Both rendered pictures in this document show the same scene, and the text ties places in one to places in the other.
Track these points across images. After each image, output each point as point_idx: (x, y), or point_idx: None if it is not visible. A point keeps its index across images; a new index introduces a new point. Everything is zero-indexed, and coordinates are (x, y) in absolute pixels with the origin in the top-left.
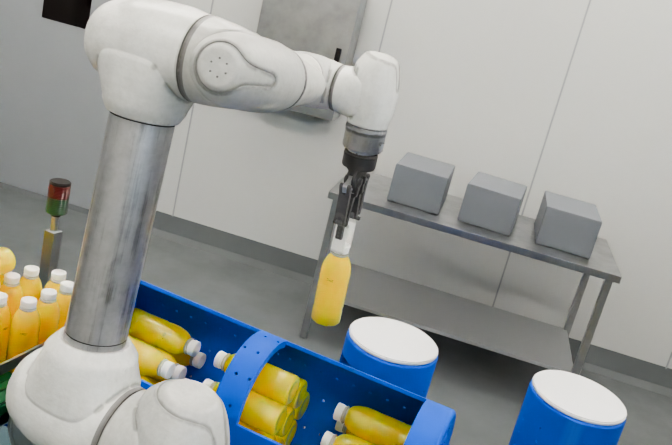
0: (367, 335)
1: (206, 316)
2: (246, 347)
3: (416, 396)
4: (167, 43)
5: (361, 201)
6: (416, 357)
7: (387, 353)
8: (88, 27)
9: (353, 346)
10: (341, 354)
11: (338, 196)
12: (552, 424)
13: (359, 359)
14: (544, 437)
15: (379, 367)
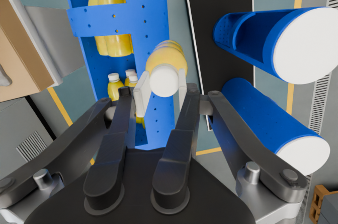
0: (304, 30)
1: None
2: (87, 11)
3: (147, 137)
4: None
5: (215, 136)
6: (288, 74)
7: (281, 55)
8: None
9: (283, 25)
10: (294, 9)
11: (50, 145)
12: (271, 146)
13: (273, 35)
14: (266, 139)
15: (268, 53)
